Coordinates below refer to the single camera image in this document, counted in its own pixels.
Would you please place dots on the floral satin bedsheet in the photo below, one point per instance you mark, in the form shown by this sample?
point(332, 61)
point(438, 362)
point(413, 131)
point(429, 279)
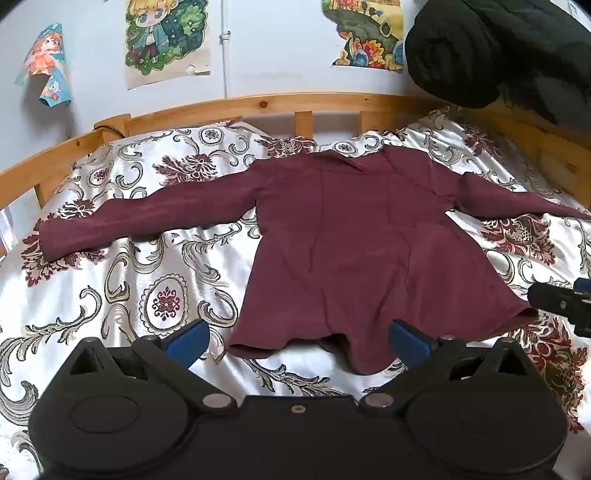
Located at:
point(138, 286)

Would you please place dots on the maroon long-sleeved shirt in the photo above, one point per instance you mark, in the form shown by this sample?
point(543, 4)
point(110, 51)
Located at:
point(369, 249)

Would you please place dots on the black padded jacket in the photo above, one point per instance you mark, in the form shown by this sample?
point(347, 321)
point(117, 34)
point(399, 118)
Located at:
point(498, 50)

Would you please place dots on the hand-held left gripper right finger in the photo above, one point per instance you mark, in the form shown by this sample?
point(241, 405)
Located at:
point(408, 344)

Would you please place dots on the blond cartoon figure wall poster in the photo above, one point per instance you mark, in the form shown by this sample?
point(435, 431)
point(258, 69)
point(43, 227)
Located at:
point(166, 39)

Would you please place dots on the wooden bed frame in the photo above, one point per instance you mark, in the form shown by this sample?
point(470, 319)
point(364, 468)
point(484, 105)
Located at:
point(221, 108)

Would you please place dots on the white wall pipe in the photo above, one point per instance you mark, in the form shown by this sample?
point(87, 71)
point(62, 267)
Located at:
point(225, 50)

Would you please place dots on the colourful flower wall poster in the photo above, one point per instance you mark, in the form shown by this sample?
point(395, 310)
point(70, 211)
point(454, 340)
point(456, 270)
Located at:
point(364, 32)

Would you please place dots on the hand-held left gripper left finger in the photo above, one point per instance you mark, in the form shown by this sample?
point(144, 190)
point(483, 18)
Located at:
point(189, 344)

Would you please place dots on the curled cartoon girl wall poster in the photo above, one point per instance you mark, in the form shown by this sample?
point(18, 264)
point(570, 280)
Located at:
point(44, 64)

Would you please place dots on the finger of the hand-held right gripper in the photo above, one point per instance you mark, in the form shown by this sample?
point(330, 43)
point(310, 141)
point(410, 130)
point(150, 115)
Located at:
point(561, 304)

